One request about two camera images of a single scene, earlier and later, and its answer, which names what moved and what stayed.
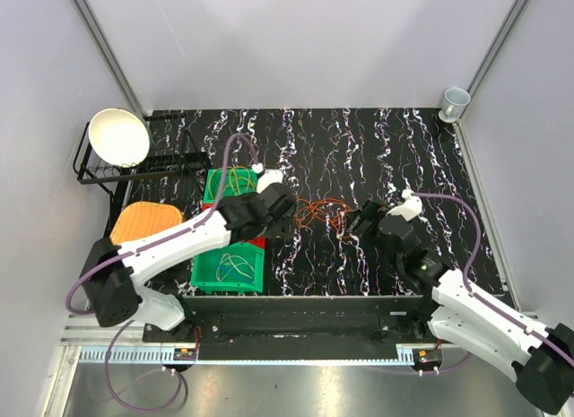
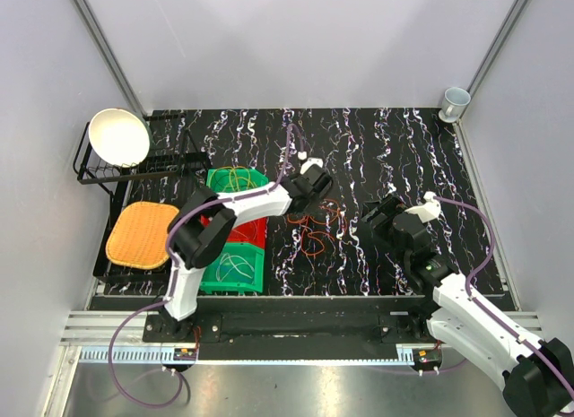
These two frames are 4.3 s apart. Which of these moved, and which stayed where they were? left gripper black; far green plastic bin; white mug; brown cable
Moved: left gripper black
Stayed: far green plastic bin; white mug; brown cable
